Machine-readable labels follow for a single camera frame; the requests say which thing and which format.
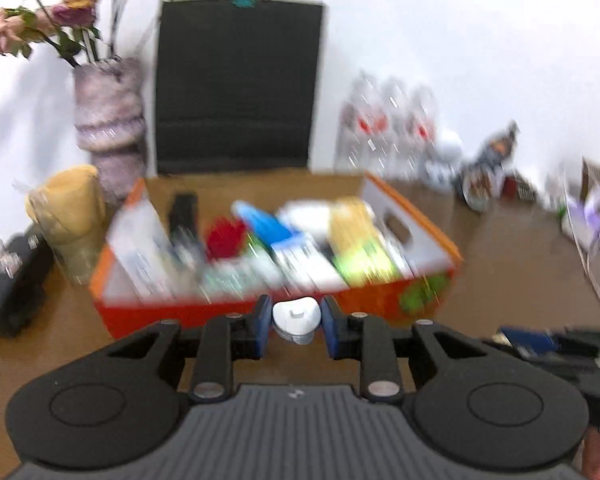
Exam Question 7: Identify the white long box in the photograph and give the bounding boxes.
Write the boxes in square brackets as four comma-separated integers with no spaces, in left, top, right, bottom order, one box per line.
[271,234,349,292]

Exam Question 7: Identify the water bottle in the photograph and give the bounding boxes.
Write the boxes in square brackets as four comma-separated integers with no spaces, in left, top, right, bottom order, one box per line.
[335,70,388,174]
[375,78,414,181]
[407,86,439,179]

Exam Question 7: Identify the red artificial rose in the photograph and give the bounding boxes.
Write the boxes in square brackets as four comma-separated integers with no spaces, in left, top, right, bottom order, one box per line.
[204,217,248,260]

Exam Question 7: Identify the left water bottle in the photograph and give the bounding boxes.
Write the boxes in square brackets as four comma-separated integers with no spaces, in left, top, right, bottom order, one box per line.
[335,70,388,174]

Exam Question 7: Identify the white robot figurine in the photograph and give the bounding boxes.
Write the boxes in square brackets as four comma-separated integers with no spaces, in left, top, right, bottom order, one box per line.
[419,144,463,193]

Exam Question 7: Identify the white wet wipes pack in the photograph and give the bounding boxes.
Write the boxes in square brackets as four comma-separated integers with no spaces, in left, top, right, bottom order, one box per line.
[107,198,178,298]

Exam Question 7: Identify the middle water bottle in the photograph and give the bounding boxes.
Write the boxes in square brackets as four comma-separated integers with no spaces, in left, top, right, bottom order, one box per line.
[375,78,414,181]

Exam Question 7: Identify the small white round device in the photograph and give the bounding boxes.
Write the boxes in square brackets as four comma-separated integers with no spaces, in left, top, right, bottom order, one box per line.
[272,297,322,346]

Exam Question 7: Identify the yellow cup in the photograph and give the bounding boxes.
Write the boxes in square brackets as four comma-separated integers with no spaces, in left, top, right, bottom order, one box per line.
[26,165,106,246]

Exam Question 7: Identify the clear glass cup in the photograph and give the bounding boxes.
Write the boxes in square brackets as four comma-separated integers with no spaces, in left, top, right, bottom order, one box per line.
[47,226,105,285]

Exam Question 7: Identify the green tissue pack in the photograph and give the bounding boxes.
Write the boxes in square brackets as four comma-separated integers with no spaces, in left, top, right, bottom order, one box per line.
[334,238,402,287]

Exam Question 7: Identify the orange cardboard box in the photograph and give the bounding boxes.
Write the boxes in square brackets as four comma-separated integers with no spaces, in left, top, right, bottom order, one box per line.
[90,169,462,338]

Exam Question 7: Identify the blue white toothpaste tube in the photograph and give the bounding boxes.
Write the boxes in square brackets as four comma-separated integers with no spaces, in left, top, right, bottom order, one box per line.
[230,200,294,247]

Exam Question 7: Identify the right water bottle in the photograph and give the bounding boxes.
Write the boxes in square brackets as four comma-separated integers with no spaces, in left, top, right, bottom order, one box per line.
[407,86,439,179]

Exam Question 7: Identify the black power adapter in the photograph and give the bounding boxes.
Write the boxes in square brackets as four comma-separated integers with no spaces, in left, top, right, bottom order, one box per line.
[168,193,204,270]

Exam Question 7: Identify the black paper bag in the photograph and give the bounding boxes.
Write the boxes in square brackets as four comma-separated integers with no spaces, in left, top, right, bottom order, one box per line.
[155,0,325,174]

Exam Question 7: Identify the black box with logo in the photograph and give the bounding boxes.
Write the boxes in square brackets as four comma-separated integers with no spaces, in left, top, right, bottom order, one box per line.
[0,223,54,337]

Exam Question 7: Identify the dark sauce pouch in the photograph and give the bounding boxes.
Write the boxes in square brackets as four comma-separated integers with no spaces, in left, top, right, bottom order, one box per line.
[454,120,519,214]

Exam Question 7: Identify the purple white package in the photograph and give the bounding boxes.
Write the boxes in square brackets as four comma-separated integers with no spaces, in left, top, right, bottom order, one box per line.
[560,158,600,255]

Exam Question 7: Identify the yellow white plush toy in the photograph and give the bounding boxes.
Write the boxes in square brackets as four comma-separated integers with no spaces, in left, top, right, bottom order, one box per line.
[276,196,379,255]

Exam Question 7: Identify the purple textured vase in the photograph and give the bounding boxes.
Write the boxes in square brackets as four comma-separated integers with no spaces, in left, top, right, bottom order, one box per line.
[73,58,147,205]

